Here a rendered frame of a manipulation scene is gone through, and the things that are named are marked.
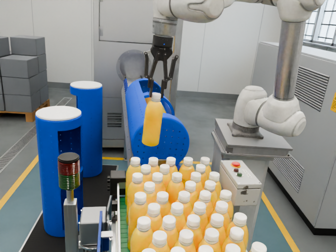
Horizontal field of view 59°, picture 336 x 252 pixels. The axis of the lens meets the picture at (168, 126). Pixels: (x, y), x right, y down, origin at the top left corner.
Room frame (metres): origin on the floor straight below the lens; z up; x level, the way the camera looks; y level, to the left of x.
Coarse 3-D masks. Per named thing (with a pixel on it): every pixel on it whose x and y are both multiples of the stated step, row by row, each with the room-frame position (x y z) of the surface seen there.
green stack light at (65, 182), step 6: (60, 174) 0.77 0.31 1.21; (78, 174) 0.79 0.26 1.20; (60, 180) 0.77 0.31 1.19; (66, 180) 0.77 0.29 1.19; (72, 180) 0.77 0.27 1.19; (78, 180) 0.79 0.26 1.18; (60, 186) 0.77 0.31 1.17; (66, 186) 0.77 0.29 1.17; (72, 186) 0.77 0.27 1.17; (78, 186) 0.79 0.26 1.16
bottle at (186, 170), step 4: (184, 164) 1.13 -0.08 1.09; (188, 164) 1.13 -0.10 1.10; (180, 168) 1.13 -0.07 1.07; (184, 168) 1.12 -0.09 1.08; (188, 168) 1.12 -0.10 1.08; (192, 168) 1.13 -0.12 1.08; (180, 172) 1.12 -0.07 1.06; (184, 172) 1.11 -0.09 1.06; (188, 172) 1.11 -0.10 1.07; (184, 176) 1.11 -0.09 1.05; (188, 176) 1.11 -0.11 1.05; (184, 180) 1.11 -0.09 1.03; (184, 184) 1.11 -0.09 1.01
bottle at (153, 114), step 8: (152, 104) 1.13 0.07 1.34; (160, 104) 1.14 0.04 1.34; (152, 112) 1.12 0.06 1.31; (160, 112) 1.13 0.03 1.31; (144, 120) 1.14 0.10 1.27; (152, 120) 1.12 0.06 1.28; (160, 120) 1.13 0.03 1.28; (144, 128) 1.13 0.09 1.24; (152, 128) 1.12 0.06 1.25; (160, 128) 1.15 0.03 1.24; (144, 136) 1.13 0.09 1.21; (152, 136) 1.12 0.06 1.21; (144, 144) 1.12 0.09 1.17; (152, 144) 1.12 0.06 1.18
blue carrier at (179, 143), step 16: (144, 80) 2.10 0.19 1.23; (128, 96) 1.91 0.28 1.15; (144, 96) 1.70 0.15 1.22; (128, 112) 1.67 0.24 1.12; (144, 112) 1.42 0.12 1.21; (176, 128) 1.33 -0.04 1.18; (160, 144) 1.31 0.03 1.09; (176, 144) 1.33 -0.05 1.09; (144, 160) 1.30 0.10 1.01; (176, 160) 1.33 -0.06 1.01
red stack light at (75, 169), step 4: (60, 164) 0.77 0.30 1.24; (64, 164) 0.77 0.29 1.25; (68, 164) 0.77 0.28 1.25; (72, 164) 0.77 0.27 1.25; (76, 164) 0.78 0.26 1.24; (60, 168) 0.77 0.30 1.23; (64, 168) 0.77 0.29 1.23; (68, 168) 0.77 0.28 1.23; (72, 168) 0.77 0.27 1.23; (76, 168) 0.78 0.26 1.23; (60, 172) 0.77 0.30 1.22; (64, 172) 0.77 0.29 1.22; (68, 172) 0.77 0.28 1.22; (72, 172) 0.77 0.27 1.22; (76, 172) 0.78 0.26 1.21
